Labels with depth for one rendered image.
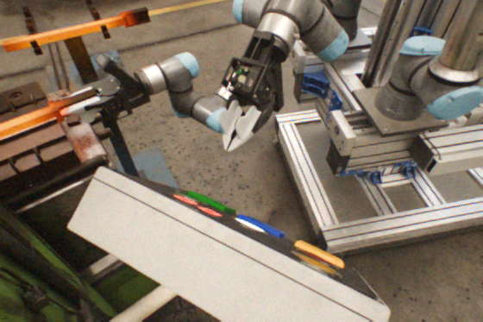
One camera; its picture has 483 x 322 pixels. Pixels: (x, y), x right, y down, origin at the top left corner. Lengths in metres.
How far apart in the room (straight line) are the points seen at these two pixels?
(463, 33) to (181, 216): 0.71
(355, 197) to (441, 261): 0.51
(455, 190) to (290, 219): 0.82
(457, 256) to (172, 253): 1.69
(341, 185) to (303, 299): 1.35
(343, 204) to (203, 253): 1.29
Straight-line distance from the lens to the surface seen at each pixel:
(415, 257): 1.82
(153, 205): 0.37
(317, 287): 0.32
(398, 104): 1.09
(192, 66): 0.91
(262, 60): 0.57
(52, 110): 0.85
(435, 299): 1.77
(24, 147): 0.83
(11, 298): 0.56
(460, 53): 0.88
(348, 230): 1.50
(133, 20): 1.26
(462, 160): 1.22
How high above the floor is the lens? 1.49
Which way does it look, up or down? 47 degrees down
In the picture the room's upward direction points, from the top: straight up
